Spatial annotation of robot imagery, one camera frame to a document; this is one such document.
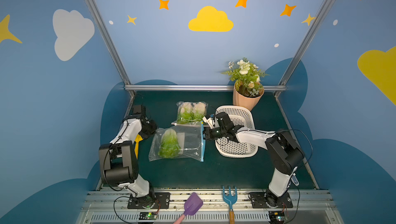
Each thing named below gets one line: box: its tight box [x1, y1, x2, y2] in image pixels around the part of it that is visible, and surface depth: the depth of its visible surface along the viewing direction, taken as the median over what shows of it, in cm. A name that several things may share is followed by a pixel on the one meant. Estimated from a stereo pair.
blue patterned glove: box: [290, 174, 300, 187], surface depth 82 cm
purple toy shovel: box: [173, 192, 204, 224], surface depth 73 cm
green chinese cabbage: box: [157, 128, 181, 159], surface depth 86 cm
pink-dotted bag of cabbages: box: [175, 101, 209, 124], surface depth 103 cm
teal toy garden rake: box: [222, 185, 238, 224], surface depth 75 cm
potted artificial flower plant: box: [221, 57, 269, 112], surface depth 100 cm
